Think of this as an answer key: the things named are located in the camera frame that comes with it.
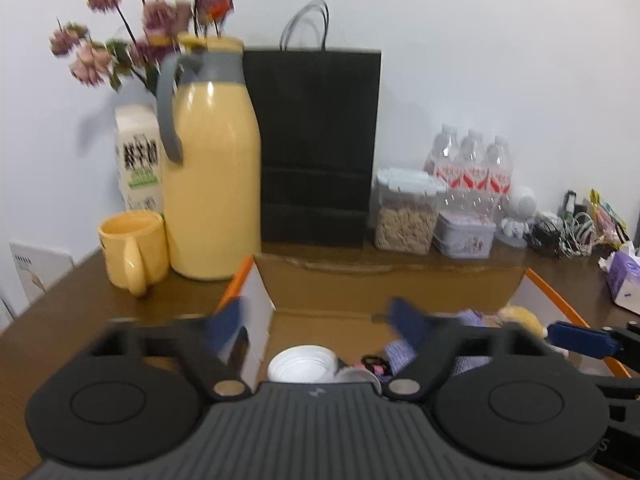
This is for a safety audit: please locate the purple tin box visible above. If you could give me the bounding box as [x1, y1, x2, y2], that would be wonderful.
[432, 210, 497, 259]

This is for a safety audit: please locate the purple tissue pack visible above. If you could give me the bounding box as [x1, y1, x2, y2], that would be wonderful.
[599, 242, 640, 316]

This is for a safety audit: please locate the yellow mug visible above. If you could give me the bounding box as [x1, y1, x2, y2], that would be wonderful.
[97, 210, 171, 297]

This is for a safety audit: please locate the clear food container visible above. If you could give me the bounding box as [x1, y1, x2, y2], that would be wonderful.
[372, 167, 447, 256]

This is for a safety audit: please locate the white milk carton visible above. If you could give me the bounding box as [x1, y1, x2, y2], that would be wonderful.
[115, 104, 166, 213]

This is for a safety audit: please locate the yellow white plush toy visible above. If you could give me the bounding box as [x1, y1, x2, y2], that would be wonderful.
[495, 305, 549, 347]

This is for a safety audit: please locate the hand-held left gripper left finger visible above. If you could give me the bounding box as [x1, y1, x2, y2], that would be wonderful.
[92, 297, 253, 402]

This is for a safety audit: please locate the white round lid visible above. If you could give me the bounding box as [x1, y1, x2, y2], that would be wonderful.
[267, 346, 337, 383]

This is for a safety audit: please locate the tangle of cables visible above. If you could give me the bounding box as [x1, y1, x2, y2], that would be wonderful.
[525, 205, 617, 259]

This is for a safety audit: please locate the black paper bag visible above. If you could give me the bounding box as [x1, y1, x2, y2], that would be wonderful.
[243, 0, 382, 248]

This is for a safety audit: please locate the colourful snack packet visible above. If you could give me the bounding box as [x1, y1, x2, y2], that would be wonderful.
[590, 189, 631, 246]

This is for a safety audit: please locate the white desk calendar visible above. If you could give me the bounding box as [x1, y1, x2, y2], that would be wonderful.
[9, 242, 76, 306]

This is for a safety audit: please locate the silver round tin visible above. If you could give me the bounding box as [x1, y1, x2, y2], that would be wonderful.
[334, 365, 382, 392]

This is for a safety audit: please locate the yellow thermos jug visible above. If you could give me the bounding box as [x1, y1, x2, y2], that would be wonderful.
[156, 34, 262, 281]

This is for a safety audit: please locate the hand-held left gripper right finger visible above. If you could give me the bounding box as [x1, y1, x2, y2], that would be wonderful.
[372, 297, 547, 402]

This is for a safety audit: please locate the white robot toy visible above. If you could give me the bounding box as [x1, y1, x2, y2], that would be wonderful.
[500, 186, 539, 248]

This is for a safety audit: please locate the dried pink flower bouquet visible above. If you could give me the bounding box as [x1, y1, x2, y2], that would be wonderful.
[50, 0, 236, 93]

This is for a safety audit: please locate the red cardboard box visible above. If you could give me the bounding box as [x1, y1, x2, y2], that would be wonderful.
[215, 254, 632, 396]

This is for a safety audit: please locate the purple knitted cloth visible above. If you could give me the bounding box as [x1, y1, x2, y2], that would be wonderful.
[382, 309, 503, 377]

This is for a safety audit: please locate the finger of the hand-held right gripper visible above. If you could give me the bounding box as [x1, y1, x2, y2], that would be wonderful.
[547, 321, 640, 359]

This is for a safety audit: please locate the pink black keychain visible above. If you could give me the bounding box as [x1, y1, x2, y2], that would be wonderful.
[360, 355, 392, 376]

